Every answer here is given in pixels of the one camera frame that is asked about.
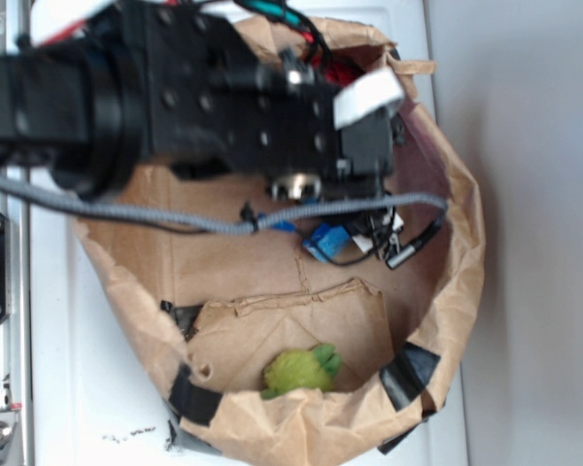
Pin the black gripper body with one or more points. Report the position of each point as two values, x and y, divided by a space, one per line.
216 108

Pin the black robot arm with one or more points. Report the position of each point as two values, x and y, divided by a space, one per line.
80 106

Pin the red crumpled paper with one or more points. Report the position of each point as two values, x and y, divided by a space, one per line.
343 72

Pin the blue sponge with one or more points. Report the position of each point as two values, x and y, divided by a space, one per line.
324 242

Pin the brown paper bag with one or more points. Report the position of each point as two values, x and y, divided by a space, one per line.
205 315

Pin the green fuzzy toy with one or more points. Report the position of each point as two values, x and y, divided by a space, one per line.
314 368

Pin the aluminium frame rail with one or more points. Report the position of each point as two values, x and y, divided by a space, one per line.
16 394

